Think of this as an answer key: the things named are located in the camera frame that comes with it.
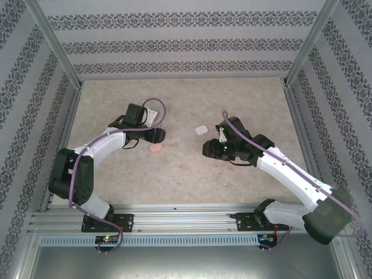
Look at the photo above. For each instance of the white earbud charging case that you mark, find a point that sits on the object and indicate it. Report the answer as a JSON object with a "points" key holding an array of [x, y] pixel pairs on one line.
{"points": [[201, 130]]}

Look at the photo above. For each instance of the pink earbud charging case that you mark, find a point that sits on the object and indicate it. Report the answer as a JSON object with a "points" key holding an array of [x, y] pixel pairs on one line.
{"points": [[155, 148]]}

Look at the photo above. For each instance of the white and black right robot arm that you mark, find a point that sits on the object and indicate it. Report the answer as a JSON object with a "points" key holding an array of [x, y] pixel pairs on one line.
{"points": [[287, 180]]}

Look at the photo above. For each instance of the black arm base mounting plate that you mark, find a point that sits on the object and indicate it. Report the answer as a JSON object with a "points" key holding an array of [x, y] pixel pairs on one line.
{"points": [[125, 222], [244, 222]]}

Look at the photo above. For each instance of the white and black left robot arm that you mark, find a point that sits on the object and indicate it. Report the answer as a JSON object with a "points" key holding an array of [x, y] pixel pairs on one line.
{"points": [[98, 145]]}

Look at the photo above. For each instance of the small green circuit board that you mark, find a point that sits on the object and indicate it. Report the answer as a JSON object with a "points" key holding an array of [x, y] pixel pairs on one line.
{"points": [[107, 239], [267, 239]]}

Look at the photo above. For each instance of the grey metal sheet panel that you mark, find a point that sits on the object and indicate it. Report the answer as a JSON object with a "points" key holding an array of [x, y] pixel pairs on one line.
{"points": [[186, 264]]}

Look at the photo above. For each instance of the aluminium side rail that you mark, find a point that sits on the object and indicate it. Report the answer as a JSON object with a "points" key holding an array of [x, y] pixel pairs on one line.
{"points": [[72, 116], [296, 116]]}

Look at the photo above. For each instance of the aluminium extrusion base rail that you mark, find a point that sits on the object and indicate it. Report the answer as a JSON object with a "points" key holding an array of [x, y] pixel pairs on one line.
{"points": [[180, 218]]}

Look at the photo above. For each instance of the aluminium frame post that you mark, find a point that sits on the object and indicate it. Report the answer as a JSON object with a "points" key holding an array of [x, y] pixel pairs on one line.
{"points": [[55, 43], [312, 40]]}

